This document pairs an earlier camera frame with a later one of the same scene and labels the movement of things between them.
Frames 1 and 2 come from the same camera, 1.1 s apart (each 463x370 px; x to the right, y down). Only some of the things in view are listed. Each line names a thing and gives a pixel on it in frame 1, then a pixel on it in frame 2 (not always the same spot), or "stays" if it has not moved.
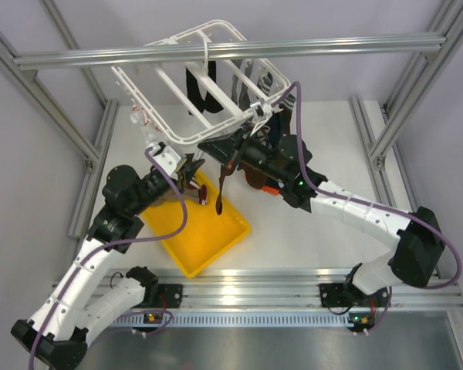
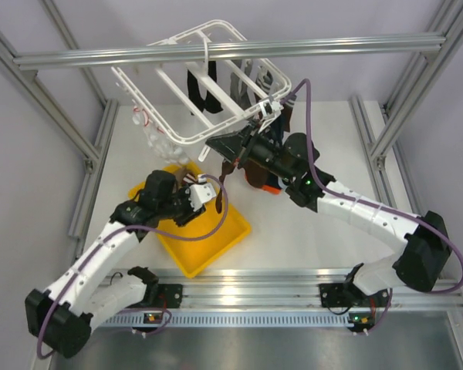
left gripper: x=190 y=168 → x=190 y=213
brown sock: x=226 y=171 stays
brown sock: x=256 y=177 stays
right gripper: x=224 y=149 stays
